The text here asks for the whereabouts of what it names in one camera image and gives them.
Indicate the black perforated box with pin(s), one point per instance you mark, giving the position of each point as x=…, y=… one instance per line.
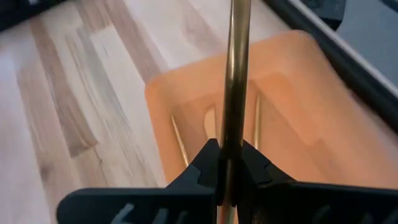
x=323, y=12

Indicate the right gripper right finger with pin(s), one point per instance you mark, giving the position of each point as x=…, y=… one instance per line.
x=261, y=186

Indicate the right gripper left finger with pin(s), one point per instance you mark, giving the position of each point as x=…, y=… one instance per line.
x=199, y=177

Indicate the orange translucent plastic tray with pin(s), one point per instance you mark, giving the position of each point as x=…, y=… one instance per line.
x=311, y=124

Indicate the wooden chopsticks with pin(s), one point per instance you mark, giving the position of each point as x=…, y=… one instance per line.
x=180, y=141
x=236, y=77

